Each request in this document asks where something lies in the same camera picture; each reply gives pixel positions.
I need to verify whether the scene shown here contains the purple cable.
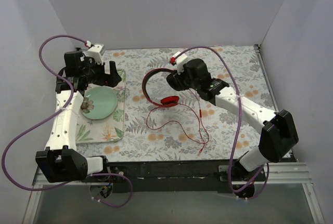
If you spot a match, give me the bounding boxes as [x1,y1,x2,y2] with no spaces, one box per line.
[1,34,135,208]
[173,46,270,201]

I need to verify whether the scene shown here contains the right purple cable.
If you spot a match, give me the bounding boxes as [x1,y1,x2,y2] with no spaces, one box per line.
[173,46,270,201]

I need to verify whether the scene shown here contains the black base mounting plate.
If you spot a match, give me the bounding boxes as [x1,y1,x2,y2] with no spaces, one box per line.
[104,160,232,193]

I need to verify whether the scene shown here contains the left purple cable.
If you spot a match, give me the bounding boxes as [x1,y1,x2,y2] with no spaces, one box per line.
[1,34,135,208]

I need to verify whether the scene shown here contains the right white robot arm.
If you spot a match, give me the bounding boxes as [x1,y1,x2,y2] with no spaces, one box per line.
[166,58,299,181]

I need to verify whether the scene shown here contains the red headphone cable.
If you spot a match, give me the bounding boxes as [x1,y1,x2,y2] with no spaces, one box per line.
[146,88,212,156]

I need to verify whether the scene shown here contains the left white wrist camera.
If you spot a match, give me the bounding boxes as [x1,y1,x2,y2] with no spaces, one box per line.
[85,41,105,64]

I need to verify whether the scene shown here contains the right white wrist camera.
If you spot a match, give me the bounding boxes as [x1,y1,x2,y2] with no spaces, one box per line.
[171,51,189,74]

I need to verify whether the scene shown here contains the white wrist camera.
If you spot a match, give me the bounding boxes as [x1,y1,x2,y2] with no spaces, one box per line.
[85,41,105,64]
[171,51,189,74]

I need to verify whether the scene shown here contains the aluminium frame rail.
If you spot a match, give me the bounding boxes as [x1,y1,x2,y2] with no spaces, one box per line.
[23,160,325,223]

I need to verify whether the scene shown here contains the floral tablecloth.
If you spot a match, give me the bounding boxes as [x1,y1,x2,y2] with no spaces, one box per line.
[76,48,260,162]

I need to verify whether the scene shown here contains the floral rectangular tray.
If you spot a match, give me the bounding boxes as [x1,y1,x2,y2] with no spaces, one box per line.
[76,69,126,144]

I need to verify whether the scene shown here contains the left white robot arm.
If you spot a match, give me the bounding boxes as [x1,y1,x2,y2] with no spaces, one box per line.
[35,44,122,183]

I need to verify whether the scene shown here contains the green ceramic plate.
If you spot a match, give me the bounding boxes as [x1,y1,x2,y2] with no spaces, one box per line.
[81,86,118,120]

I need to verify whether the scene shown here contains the red headphones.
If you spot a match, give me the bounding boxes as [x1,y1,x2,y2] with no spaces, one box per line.
[142,68,180,108]

